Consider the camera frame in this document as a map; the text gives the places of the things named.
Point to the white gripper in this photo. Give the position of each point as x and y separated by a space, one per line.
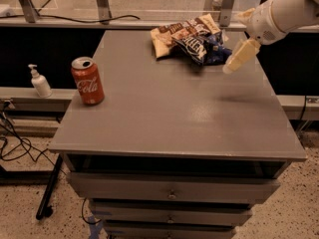
262 23

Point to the blue Kettle chip bag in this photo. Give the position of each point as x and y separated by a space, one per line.
205 49

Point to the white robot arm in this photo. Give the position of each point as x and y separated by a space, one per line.
290 15

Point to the brown chip bag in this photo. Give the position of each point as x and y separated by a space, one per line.
164 37

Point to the grey drawer cabinet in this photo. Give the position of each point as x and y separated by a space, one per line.
170 118

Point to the red cola can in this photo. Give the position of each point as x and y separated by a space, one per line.
87 78

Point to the white pump bottle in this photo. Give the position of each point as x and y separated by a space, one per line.
39 82

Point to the top grey drawer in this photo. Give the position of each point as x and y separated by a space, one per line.
172 188

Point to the grey drawer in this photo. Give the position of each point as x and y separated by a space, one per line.
170 213
167 231
172 188

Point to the middle grey drawer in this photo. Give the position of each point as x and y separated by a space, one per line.
170 213

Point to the bottom grey drawer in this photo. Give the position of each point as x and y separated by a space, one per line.
167 231

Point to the black stand leg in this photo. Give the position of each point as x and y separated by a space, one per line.
45 210

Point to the metal window frame rail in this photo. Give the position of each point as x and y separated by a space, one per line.
128 14

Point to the grey low shelf rail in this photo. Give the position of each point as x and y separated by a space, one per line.
32 115

